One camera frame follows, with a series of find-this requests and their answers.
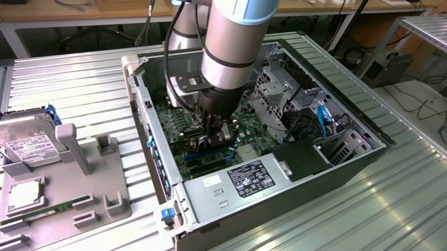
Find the black expansion slot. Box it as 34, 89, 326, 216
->
187, 158, 229, 176

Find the blue expansion slot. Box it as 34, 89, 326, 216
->
183, 149, 235, 162

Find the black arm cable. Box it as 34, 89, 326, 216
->
163, 0, 195, 113

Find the green motherboard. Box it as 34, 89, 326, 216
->
154, 87, 279, 181

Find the open black PC case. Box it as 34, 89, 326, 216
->
121, 31, 398, 251

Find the blue case latch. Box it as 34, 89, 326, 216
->
159, 206, 175, 221

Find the installed black RAM stick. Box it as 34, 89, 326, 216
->
181, 127, 206, 140

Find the black box on floor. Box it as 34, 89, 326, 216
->
362, 51, 414, 89

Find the green RAM stick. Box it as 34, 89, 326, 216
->
0, 195, 89, 227

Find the silver CPU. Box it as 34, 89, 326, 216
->
9, 179, 46, 210

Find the silver chipset heatsink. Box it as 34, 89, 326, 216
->
235, 145, 261, 163

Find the wooden desk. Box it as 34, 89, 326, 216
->
0, 0, 440, 60

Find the grey parts rack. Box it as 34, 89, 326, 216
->
0, 122, 135, 251

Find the black plastic shroud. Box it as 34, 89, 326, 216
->
271, 138, 334, 183

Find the blue disk bracket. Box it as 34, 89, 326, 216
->
42, 103, 65, 127

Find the silver hard disk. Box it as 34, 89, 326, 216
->
0, 111, 71, 168

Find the grey power supply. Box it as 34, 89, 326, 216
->
181, 153, 294, 226

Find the metal slat side table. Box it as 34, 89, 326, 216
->
360, 16, 447, 79

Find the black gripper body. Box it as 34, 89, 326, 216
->
198, 85, 246, 121

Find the dark graphics card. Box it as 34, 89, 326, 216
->
170, 121, 243, 154

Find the silver disk bay cage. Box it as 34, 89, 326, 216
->
254, 64, 334, 133

